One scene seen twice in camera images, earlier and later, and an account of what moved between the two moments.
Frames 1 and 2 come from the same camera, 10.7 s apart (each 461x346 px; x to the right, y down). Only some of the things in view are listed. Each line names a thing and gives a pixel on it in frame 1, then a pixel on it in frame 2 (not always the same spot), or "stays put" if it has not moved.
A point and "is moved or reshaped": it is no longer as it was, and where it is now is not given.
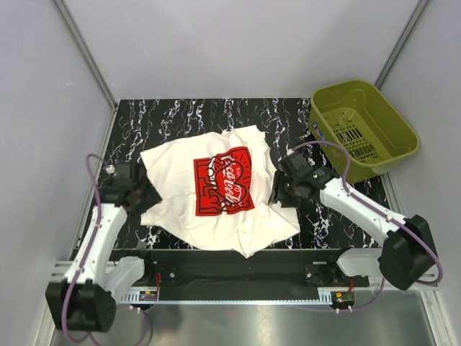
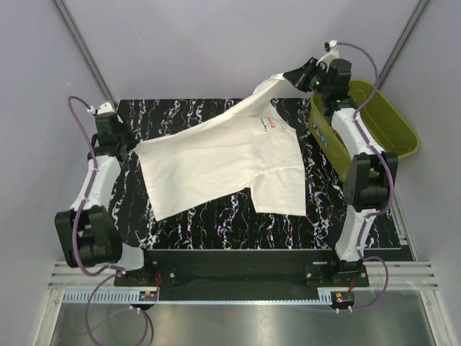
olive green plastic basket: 361,117 stays put
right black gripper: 278,194 → 299,76
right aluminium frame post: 418,11 stays put
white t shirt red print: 216,192 is moved or reshaped
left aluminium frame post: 88,59 stays put
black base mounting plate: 187,268 stays put
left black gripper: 153,197 → 131,138
